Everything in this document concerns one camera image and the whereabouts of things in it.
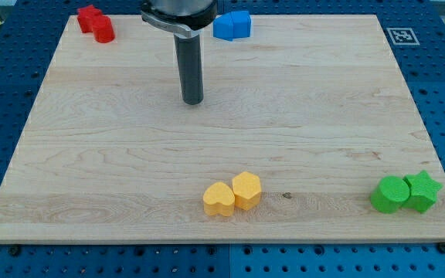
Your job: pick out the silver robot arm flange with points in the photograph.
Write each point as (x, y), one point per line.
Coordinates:
(184, 18)

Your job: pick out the yellow hexagon block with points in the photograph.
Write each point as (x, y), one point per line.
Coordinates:
(247, 190)

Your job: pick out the yellow heart block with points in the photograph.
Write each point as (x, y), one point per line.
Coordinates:
(219, 199)

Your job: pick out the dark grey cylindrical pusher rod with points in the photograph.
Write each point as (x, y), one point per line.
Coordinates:
(189, 61)

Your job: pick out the light wooden board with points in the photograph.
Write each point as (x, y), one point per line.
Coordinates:
(314, 105)

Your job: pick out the blue wedge block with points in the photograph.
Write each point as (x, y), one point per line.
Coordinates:
(222, 27)

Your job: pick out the blue cube block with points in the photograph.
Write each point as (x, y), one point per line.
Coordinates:
(241, 24)

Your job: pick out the red cylinder block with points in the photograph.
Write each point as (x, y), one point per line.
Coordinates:
(102, 29)

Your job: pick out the green cylinder block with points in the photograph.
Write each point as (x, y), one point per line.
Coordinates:
(390, 194)

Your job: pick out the red star block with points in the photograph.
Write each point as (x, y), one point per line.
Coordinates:
(85, 16)

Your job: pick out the white fiducial marker tag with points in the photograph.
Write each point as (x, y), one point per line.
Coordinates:
(401, 36)

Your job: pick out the green star block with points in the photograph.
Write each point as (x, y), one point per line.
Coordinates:
(423, 191)

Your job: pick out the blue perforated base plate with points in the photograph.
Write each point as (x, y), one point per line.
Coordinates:
(28, 39)

